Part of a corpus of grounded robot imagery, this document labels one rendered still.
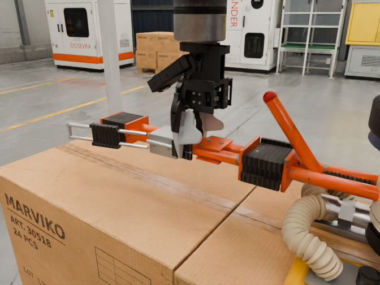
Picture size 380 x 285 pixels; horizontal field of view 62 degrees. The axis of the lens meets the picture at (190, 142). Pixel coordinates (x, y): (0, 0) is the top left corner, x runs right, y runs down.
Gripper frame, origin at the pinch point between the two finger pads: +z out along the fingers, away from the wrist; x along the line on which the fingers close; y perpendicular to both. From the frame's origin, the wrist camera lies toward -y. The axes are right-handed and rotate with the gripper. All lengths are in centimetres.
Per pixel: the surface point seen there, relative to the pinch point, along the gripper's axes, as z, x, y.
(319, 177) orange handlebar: -1.1, -1.8, 25.4
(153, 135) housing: -1.6, -2.8, -7.0
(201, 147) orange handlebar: -1.1, -2.1, 4.0
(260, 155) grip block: -2.1, -0.9, 15.4
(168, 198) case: 12.8, -2.1, -4.2
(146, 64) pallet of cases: 83, 521, -468
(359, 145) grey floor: 106, 316, 12
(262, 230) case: 12.8, -1.3, 17.2
